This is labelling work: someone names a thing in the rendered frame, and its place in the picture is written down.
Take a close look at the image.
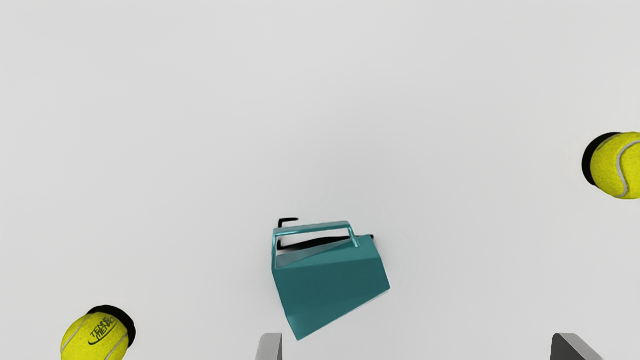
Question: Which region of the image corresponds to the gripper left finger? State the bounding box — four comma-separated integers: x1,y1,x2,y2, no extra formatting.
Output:
255,333,283,360

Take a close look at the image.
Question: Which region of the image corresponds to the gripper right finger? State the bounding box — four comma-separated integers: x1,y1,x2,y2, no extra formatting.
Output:
550,333,605,360

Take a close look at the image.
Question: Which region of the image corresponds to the teal faceted mug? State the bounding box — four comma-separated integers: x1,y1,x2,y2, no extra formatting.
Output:
271,220,391,342

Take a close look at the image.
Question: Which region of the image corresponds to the yellow tennis ball with print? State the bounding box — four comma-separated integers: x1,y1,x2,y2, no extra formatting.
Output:
60,312,130,360

